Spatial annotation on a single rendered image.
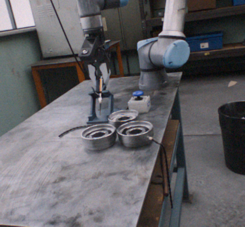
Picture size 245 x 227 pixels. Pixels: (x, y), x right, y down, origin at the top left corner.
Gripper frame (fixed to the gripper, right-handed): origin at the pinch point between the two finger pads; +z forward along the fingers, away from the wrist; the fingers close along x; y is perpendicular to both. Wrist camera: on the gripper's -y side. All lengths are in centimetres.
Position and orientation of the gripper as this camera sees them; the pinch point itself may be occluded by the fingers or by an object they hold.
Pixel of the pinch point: (100, 83)
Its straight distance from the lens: 106.7
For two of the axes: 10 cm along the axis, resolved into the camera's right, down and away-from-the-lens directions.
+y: 2.4, -3.3, 9.1
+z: 1.5, 9.4, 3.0
